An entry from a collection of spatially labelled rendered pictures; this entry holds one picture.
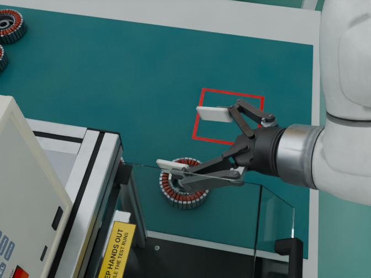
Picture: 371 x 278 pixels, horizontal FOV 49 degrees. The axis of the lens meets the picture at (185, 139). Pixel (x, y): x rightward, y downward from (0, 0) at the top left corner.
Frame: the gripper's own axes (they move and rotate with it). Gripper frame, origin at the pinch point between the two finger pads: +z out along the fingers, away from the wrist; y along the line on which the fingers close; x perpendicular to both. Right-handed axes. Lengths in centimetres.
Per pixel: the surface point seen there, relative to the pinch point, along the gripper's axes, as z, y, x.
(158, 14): 41, 45, 1
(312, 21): 6, 66, -18
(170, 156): 15.7, 5.2, -13.6
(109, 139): -5.6, -14.8, 15.9
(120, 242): -10.0, -24.3, 7.5
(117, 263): -11.2, -26.6, 6.8
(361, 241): 1, 48, -108
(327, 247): 10, 39, -102
